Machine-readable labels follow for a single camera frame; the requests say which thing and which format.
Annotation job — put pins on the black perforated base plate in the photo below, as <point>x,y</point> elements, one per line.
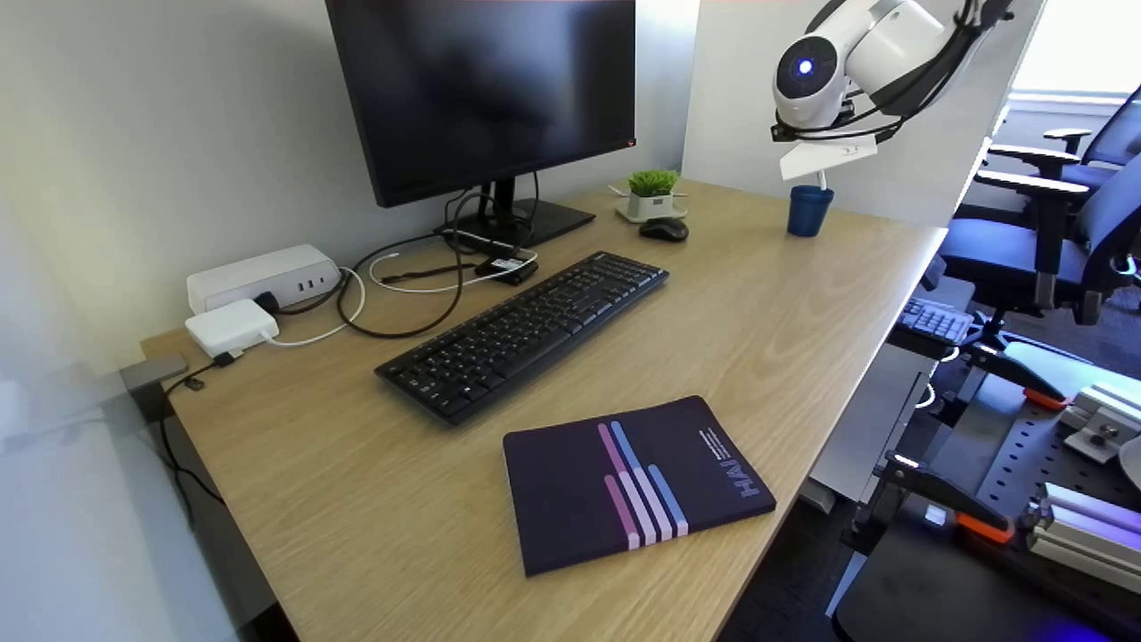
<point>948,583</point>

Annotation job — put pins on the small green potted plant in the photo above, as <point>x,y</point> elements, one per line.
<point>648,192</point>

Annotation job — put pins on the dark keypad device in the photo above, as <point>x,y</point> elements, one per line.
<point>940,321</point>

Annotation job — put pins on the black computer monitor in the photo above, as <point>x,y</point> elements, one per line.
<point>475,85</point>

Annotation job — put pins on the black computer keyboard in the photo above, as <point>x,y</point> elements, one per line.
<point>521,333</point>

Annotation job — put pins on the dark striped mouse pad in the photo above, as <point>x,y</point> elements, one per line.
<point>628,486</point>

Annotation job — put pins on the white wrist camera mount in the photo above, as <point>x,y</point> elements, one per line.
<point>827,159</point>

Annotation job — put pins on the aluminum extrusion bar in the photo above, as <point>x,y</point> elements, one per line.
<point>1087,538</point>

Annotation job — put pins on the bright window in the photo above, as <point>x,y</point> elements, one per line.
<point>1087,42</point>

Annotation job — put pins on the white power strip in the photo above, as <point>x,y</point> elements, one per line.
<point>254,275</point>

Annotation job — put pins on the gray desk bracket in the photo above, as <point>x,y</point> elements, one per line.
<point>146,376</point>

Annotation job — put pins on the silver metal bracket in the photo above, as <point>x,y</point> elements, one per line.
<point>1099,424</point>

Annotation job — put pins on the blue office chair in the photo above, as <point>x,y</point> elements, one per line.
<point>1045,245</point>
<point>1108,141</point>

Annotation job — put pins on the black hub dongle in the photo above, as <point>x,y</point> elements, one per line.
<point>502,270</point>

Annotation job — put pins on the white plant saucer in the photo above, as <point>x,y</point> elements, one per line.
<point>620,217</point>

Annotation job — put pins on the blue cup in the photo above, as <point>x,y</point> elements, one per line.
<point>811,217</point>

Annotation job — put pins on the white partition panel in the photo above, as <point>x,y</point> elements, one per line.
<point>940,181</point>

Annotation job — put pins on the black computer mouse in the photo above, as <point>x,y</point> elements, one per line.
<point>663,231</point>

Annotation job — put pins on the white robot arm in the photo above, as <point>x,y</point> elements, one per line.
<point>856,55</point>

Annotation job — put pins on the small white adapter box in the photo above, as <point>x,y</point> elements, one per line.
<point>229,326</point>

